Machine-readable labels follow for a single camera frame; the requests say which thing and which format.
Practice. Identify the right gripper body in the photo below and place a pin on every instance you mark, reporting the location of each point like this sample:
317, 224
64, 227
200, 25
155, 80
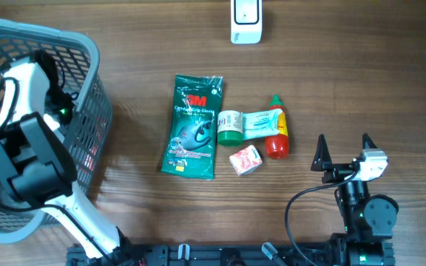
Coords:
337, 172

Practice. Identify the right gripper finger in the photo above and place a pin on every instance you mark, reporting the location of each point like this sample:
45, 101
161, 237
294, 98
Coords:
322, 160
367, 142

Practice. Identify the red sriracha sauce bottle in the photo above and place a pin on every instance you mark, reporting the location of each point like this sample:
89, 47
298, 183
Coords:
277, 146

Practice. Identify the red tissue packet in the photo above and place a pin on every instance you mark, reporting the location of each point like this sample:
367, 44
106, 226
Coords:
246, 160

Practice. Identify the pale green wipes packet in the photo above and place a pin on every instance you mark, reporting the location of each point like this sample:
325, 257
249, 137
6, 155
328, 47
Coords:
261, 124

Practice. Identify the green lid white jar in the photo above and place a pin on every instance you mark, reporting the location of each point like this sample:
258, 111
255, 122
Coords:
230, 128

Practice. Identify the green 3M gloves packet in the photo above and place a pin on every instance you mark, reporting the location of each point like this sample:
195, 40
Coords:
192, 142

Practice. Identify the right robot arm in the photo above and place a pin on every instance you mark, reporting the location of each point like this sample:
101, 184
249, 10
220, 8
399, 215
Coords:
368, 220

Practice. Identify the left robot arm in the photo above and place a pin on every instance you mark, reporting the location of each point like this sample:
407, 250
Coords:
37, 173

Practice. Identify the white barcode scanner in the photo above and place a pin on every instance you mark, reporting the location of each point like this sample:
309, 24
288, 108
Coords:
246, 21

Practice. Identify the grey plastic mesh basket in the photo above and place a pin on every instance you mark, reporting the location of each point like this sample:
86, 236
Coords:
78, 60

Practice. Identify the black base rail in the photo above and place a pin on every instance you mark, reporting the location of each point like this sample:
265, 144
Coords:
235, 255

